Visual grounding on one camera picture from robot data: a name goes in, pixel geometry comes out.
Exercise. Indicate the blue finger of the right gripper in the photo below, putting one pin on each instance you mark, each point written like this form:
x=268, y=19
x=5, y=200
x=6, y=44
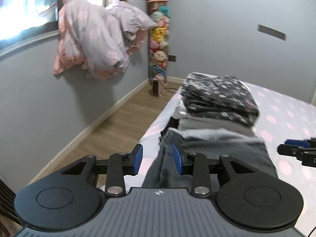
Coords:
x=299, y=143

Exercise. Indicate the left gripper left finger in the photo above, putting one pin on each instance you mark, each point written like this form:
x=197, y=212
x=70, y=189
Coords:
x=74, y=194

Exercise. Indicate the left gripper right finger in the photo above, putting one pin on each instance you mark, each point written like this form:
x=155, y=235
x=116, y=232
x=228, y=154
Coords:
x=243, y=194

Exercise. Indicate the dark grey garment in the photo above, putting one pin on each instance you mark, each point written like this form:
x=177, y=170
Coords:
x=212, y=143

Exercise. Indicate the far folded clothes stack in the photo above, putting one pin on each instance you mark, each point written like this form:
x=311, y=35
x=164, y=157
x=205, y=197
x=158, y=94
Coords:
x=211, y=102

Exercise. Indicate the polka dot bed sheet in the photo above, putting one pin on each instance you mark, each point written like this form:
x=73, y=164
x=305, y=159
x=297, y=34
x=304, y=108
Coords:
x=281, y=117

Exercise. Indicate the small floor heater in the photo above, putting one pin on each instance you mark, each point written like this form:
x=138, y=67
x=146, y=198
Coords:
x=157, y=87

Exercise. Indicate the pink grey hanging duvet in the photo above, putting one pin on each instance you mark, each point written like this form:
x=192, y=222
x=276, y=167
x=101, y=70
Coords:
x=99, y=39

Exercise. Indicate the hanging plush toy organizer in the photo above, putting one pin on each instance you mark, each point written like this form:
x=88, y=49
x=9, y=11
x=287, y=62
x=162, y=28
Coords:
x=159, y=38

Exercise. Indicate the grey wall switch panel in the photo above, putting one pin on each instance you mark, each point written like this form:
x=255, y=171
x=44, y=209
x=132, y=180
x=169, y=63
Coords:
x=272, y=32

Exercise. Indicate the wall power socket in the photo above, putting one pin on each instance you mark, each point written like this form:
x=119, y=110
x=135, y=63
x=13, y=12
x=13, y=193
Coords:
x=172, y=58

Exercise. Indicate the window with dark frame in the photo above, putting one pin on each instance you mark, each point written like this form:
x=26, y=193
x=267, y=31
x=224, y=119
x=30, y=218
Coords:
x=24, y=19

